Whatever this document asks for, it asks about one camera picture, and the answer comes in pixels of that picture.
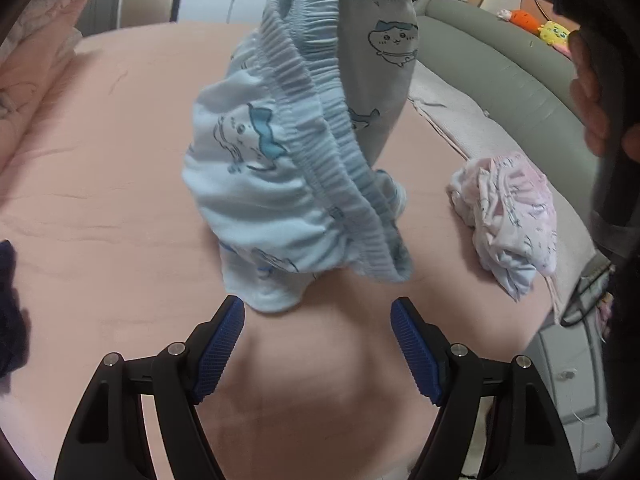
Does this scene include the orange carrot plush toy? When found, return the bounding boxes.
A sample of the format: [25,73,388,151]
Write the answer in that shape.
[497,9,545,32]

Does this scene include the person's right hand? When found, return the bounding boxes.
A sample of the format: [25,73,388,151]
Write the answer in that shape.
[569,29,613,157]

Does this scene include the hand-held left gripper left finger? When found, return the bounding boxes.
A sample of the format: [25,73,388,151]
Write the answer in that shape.
[52,295,246,480]

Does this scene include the grey padded headboard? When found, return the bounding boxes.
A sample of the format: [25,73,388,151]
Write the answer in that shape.
[412,0,626,233]

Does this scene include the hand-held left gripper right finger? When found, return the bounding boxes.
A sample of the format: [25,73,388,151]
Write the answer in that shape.
[390,296,586,480]

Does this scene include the light blue printed pajama pants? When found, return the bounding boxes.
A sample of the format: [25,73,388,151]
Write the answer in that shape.
[181,0,418,315]

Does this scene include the person's dark clothing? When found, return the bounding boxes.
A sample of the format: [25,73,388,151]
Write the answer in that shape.
[606,255,640,463]

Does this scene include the black cable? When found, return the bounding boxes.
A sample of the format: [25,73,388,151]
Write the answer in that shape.
[559,265,617,328]

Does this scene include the yellow plush toy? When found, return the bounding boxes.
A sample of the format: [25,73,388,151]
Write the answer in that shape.
[537,20,573,50]

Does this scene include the pink quilt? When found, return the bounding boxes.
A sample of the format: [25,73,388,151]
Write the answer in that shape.
[0,0,98,173]

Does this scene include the crumpled pink printed garment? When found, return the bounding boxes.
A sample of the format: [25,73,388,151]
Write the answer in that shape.
[446,152,559,303]

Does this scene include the white drawer cabinet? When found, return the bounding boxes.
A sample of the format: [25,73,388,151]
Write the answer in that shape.
[524,320,622,472]

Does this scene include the light pink mattress pad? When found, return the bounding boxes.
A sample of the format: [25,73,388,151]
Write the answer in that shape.
[407,64,603,323]

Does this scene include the dark navy cloth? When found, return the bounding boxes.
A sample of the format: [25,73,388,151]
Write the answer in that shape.
[0,240,32,388]

